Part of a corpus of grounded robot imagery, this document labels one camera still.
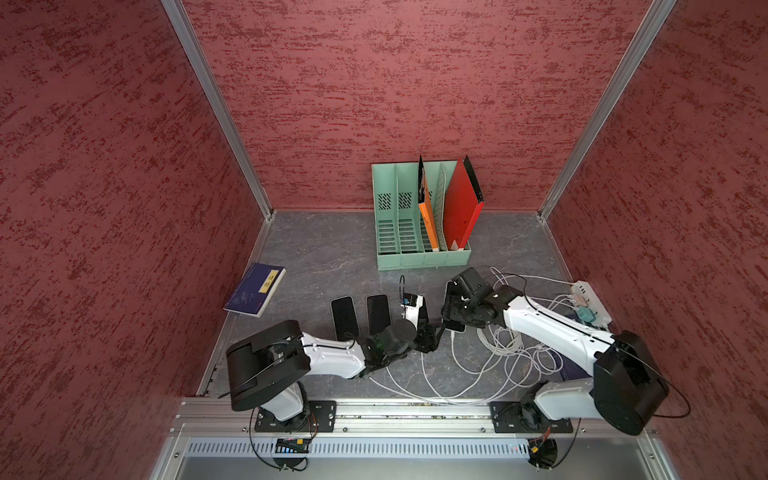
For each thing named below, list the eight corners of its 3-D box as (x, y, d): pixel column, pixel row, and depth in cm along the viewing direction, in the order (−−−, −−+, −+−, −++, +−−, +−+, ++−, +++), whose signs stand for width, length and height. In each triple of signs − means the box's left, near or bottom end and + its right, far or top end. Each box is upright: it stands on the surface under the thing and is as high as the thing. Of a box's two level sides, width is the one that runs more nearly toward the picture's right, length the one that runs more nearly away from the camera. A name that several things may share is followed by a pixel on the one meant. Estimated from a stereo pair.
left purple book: (225, 310, 95) (222, 307, 93) (255, 263, 106) (253, 260, 105) (259, 318, 93) (257, 316, 91) (286, 270, 105) (284, 267, 103)
